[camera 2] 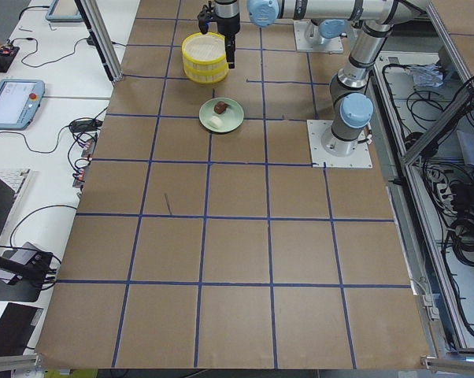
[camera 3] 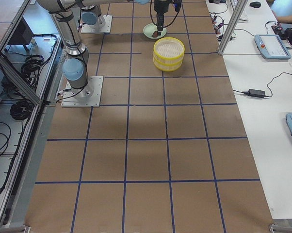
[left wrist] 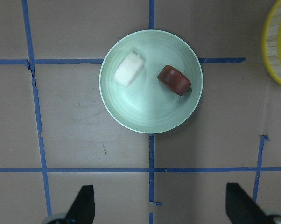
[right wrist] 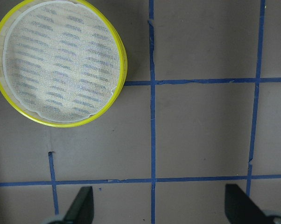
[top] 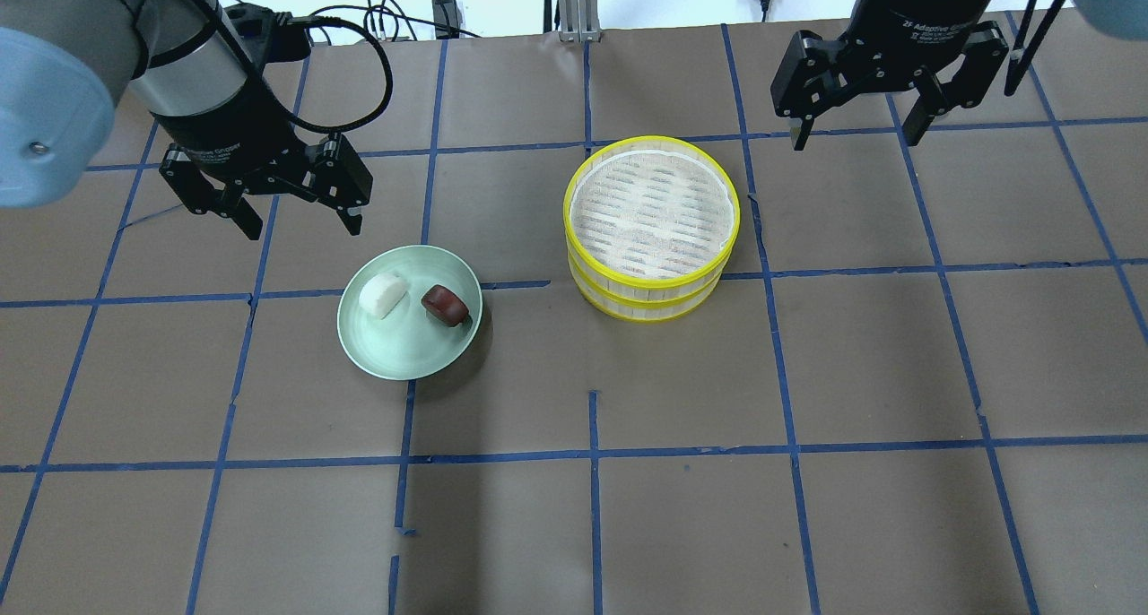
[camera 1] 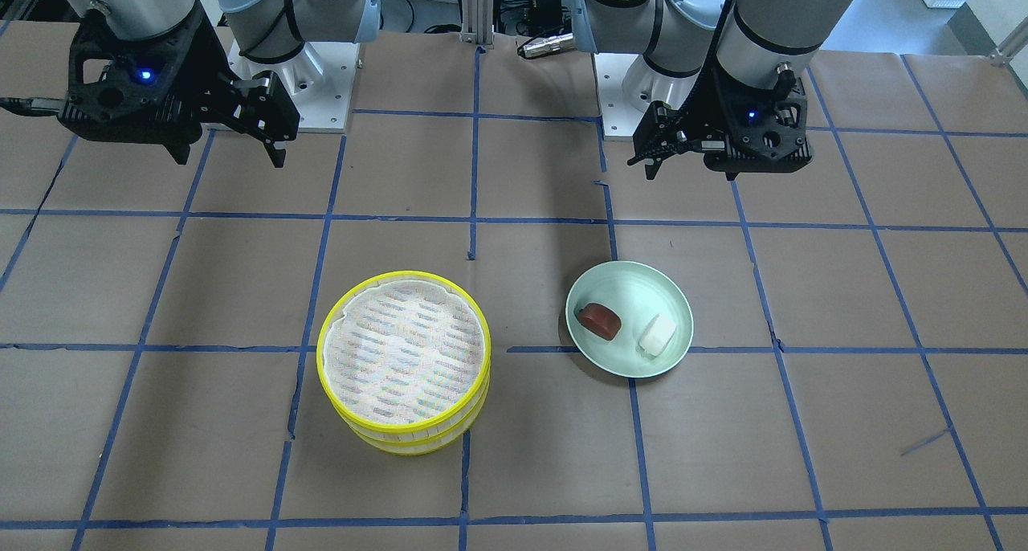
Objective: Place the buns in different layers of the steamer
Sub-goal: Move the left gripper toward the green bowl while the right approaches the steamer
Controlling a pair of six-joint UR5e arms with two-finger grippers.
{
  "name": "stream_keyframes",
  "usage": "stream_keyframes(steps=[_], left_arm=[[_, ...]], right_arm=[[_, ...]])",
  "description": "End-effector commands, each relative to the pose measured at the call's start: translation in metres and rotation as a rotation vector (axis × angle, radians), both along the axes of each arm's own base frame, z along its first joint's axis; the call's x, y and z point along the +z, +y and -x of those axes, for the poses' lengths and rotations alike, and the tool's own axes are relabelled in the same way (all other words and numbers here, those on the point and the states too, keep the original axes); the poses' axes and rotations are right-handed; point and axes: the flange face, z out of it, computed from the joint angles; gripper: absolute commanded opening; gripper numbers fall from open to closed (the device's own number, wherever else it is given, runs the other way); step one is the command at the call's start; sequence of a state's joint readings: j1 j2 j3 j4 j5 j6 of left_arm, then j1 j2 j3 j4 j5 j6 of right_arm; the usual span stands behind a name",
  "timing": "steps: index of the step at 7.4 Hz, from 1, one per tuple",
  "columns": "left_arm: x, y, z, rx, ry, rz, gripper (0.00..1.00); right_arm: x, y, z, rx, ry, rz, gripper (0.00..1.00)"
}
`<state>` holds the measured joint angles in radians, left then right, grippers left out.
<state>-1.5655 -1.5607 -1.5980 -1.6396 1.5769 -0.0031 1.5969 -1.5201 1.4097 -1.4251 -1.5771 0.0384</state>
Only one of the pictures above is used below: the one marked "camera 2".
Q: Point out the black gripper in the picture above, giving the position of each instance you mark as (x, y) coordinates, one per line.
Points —
(227, 21)

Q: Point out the yellow steamer layer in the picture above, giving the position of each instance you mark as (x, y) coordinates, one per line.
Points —
(191, 60)
(206, 74)

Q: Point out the white bun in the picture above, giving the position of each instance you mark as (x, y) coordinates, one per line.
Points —
(215, 122)

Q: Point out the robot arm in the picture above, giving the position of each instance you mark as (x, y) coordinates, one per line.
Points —
(227, 16)
(352, 109)

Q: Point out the white steamer cloth liner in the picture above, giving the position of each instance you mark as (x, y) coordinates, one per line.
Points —
(204, 47)

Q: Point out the brown bun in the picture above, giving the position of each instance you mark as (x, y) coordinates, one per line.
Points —
(220, 107)

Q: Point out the green plate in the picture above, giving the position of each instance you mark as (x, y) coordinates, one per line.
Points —
(232, 118)

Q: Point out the black power adapter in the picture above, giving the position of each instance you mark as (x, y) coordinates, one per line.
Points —
(87, 125)

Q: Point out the blue teach pendant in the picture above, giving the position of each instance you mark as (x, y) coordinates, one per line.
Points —
(61, 11)
(19, 101)

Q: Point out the white keyboard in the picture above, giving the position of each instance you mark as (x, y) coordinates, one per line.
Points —
(17, 179)

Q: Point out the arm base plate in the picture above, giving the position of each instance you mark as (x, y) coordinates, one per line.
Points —
(327, 151)
(319, 36)

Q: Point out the aluminium frame post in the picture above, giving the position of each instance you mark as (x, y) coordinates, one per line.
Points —
(95, 24)

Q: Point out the black camera on stand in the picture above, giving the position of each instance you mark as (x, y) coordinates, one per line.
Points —
(24, 264)

